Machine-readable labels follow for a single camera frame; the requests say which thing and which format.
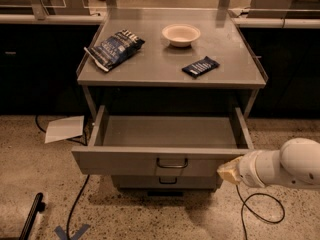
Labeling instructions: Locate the grey top drawer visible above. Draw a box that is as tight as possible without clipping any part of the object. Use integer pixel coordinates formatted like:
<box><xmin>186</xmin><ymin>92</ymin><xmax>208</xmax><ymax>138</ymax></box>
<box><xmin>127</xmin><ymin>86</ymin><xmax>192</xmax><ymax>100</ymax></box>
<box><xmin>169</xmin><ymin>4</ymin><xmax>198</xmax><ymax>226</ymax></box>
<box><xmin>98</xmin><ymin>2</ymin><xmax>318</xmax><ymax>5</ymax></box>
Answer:
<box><xmin>72</xmin><ymin>107</ymin><xmax>253</xmax><ymax>177</ymax></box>

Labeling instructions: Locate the grey drawer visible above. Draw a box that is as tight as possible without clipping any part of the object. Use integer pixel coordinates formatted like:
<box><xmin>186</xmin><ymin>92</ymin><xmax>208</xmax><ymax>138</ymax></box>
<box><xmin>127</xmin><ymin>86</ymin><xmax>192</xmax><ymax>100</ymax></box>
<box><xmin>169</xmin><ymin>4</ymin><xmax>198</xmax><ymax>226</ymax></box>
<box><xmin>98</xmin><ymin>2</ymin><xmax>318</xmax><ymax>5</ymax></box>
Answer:
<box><xmin>72</xmin><ymin>107</ymin><xmax>253</xmax><ymax>177</ymax></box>
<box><xmin>111</xmin><ymin>175</ymin><xmax>222</xmax><ymax>190</ymax></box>

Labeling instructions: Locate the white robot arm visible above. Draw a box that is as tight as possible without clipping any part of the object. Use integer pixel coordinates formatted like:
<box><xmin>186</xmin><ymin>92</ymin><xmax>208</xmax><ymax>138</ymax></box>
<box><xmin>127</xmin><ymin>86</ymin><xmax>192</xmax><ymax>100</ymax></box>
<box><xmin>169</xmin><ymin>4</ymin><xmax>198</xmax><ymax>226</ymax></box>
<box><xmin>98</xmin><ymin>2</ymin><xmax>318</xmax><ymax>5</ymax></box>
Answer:
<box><xmin>217</xmin><ymin>138</ymin><xmax>320</xmax><ymax>190</ymax></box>

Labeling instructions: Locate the grey metal drawer cabinet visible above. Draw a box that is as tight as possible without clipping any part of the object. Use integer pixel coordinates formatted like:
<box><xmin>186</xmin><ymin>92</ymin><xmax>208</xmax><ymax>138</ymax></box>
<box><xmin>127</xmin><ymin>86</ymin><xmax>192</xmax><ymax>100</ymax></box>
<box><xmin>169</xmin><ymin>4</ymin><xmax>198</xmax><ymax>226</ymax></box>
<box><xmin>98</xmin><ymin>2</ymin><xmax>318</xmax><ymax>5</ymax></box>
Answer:
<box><xmin>76</xmin><ymin>7</ymin><xmax>269</xmax><ymax>197</ymax></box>

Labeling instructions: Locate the grey middle drawer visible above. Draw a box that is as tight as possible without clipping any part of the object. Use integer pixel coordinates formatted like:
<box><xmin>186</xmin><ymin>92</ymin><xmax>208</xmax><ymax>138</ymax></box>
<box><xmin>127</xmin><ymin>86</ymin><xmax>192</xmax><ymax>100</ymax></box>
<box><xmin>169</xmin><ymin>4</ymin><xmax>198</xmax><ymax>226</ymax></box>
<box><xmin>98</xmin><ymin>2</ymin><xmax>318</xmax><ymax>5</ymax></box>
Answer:
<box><xmin>111</xmin><ymin>175</ymin><xmax>222</xmax><ymax>190</ymax></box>

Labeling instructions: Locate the dark blue snack bar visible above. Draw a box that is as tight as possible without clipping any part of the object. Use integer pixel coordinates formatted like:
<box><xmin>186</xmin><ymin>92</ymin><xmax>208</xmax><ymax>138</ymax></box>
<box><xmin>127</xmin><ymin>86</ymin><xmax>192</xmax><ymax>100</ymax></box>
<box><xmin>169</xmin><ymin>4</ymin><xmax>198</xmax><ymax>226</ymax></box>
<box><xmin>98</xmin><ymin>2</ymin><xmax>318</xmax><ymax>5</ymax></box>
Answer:
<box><xmin>182</xmin><ymin>56</ymin><xmax>220</xmax><ymax>78</ymax></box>

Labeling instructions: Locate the white paper bowl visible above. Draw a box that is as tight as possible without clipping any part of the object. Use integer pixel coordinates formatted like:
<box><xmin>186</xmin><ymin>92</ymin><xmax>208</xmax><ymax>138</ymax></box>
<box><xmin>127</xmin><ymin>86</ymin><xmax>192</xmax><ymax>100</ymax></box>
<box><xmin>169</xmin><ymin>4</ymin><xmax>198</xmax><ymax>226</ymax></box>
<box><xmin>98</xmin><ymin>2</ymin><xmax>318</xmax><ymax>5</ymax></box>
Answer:
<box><xmin>162</xmin><ymin>24</ymin><xmax>201</xmax><ymax>48</ymax></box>

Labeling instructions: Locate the blue chip bag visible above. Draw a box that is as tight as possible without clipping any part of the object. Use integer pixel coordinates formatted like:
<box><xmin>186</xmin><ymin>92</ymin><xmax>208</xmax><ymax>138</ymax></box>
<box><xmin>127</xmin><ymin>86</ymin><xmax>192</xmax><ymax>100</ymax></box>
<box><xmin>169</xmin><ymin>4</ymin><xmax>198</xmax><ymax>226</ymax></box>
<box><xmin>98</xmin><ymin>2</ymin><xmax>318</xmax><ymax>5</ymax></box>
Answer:
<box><xmin>84</xmin><ymin>29</ymin><xmax>145</xmax><ymax>72</ymax></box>

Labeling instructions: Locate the white paper sheet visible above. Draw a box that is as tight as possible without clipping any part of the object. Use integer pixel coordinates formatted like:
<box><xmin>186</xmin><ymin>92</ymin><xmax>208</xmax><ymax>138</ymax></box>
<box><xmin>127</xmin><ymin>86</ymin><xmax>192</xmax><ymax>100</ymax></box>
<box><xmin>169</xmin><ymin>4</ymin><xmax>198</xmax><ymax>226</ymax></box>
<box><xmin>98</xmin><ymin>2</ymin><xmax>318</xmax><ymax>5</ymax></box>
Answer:
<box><xmin>45</xmin><ymin>116</ymin><xmax>84</xmax><ymax>143</ymax></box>

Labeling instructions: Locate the blue tape cross mark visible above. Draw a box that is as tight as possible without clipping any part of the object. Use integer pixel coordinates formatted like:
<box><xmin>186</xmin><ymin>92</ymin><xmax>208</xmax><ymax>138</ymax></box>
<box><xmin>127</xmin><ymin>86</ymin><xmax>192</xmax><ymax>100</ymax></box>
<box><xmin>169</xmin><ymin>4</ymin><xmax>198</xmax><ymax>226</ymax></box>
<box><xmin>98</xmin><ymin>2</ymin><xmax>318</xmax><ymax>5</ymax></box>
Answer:
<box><xmin>53</xmin><ymin>223</ymin><xmax>92</xmax><ymax>240</ymax></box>

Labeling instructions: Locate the black bar object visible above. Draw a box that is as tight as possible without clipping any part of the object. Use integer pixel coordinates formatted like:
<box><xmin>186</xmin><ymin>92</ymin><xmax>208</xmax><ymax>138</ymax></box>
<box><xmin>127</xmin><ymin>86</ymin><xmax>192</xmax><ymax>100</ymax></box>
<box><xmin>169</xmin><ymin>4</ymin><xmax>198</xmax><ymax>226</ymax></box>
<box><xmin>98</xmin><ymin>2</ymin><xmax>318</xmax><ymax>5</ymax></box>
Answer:
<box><xmin>19</xmin><ymin>192</ymin><xmax>46</xmax><ymax>240</ymax></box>

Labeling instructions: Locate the black cable right floor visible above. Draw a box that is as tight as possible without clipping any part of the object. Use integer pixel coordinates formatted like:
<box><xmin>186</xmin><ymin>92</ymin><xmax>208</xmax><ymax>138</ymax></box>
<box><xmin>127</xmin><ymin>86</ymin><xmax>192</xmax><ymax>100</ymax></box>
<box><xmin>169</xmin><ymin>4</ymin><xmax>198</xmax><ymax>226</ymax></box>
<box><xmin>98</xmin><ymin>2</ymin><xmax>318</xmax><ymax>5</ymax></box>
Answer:
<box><xmin>235</xmin><ymin>184</ymin><xmax>287</xmax><ymax>240</ymax></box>

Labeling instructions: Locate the black cable floor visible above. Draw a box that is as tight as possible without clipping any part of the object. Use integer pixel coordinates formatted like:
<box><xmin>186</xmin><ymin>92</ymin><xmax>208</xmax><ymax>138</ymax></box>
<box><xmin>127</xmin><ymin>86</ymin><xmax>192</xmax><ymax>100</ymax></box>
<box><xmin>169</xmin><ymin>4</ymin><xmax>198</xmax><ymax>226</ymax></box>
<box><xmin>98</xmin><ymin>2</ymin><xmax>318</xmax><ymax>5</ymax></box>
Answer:
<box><xmin>34</xmin><ymin>114</ymin><xmax>91</xmax><ymax>240</ymax></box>
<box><xmin>235</xmin><ymin>184</ymin><xmax>287</xmax><ymax>240</ymax></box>

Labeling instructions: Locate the black cable left floor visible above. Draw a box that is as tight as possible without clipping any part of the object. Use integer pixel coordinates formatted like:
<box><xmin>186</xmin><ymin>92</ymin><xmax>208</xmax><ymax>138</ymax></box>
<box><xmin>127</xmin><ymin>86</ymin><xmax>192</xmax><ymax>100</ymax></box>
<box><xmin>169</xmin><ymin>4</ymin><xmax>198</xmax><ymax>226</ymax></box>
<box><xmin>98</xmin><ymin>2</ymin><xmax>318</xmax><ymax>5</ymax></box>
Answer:
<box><xmin>34</xmin><ymin>114</ymin><xmax>91</xmax><ymax>240</ymax></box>

